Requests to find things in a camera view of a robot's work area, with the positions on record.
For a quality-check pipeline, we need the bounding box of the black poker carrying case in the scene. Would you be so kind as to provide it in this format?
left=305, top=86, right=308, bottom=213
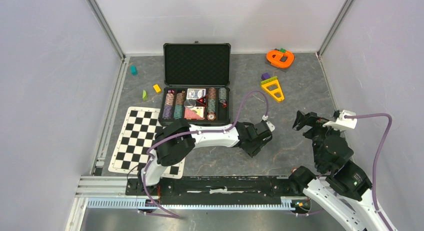
left=158, top=42, right=231, bottom=126

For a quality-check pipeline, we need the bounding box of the red white poker chip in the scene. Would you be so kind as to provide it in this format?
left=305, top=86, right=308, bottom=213
left=207, top=112, right=216, bottom=121

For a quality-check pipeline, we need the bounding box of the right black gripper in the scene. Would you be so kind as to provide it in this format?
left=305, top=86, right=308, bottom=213
left=291, top=109, right=343, bottom=169

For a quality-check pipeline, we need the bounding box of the clear round disc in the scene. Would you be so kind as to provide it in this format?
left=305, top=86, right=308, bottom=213
left=183, top=99, right=197, bottom=109

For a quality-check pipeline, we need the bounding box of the green half-round block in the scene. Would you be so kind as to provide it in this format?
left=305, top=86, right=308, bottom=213
left=142, top=90, right=148, bottom=101

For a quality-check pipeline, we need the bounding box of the red playing card deck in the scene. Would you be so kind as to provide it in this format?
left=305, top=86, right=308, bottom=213
left=184, top=106, right=205, bottom=120

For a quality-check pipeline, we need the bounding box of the teal poker chip roll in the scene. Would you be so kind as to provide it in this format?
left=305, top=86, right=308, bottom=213
left=173, top=104, right=184, bottom=119

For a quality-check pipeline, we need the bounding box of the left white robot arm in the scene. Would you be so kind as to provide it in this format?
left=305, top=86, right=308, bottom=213
left=137, top=119, right=276, bottom=195

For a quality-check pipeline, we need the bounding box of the grey green chip roll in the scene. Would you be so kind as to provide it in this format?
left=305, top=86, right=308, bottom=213
left=218, top=87, right=227, bottom=104

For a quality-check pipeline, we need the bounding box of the pink brown chip roll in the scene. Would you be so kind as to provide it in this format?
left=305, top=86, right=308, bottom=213
left=164, top=92, right=175, bottom=107

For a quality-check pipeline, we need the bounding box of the yellow triangle toy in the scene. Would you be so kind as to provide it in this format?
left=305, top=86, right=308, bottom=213
left=260, top=76, right=285, bottom=103

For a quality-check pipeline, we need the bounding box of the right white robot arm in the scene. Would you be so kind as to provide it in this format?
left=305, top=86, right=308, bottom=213
left=288, top=110, right=396, bottom=231

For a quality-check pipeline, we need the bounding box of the orange toy track piece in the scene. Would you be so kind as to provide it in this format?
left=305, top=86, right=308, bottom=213
left=266, top=48, right=295, bottom=69

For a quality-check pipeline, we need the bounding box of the teal toy block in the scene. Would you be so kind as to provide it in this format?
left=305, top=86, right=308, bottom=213
left=130, top=65, right=138, bottom=76

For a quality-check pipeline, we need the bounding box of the brown 100 chip roll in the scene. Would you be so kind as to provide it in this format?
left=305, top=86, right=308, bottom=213
left=175, top=92, right=185, bottom=106

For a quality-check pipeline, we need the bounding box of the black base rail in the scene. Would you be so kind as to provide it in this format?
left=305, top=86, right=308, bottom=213
left=125, top=176, right=305, bottom=209

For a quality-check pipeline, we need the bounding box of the yellow toy block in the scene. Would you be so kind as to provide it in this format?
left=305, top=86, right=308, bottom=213
left=153, top=84, right=162, bottom=94

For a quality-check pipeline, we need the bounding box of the purple toy block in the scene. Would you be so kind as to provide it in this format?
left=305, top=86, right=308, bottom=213
left=261, top=72, right=271, bottom=81

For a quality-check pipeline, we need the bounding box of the blue playing card deck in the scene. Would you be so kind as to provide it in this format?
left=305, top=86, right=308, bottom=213
left=186, top=88, right=206, bottom=100

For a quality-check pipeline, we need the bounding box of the purple poker chip roll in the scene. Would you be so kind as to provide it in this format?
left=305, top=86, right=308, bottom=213
left=162, top=104, right=174, bottom=120

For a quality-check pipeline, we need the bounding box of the black white chessboard mat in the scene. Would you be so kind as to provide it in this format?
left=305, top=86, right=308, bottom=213
left=108, top=106, right=186, bottom=179

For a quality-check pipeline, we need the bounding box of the brown poker chip roll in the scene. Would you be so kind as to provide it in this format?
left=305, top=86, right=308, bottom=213
left=208, top=87, right=217, bottom=101

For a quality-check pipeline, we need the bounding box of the green blue chip roll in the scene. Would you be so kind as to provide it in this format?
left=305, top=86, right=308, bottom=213
left=207, top=99, right=216, bottom=114

